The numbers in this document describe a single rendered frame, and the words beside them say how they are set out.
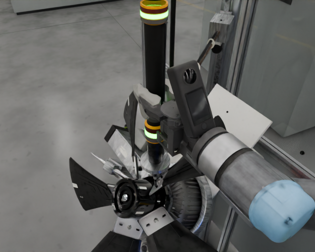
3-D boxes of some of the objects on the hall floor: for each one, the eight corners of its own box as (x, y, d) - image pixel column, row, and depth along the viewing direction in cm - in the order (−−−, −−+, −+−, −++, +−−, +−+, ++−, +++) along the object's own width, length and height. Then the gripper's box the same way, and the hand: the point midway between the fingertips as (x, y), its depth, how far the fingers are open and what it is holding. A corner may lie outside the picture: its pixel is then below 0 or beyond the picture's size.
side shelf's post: (217, 260, 194) (241, 181, 140) (221, 265, 192) (247, 187, 137) (213, 263, 193) (235, 185, 138) (217, 268, 190) (241, 191, 136)
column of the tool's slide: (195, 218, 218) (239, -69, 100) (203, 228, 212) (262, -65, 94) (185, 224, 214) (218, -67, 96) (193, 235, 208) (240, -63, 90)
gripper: (183, 186, 47) (121, 116, 60) (235, 157, 51) (167, 98, 65) (186, 148, 41) (117, 80, 54) (245, 120, 46) (168, 64, 59)
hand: (147, 81), depth 57 cm, fingers closed on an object, 4 cm apart
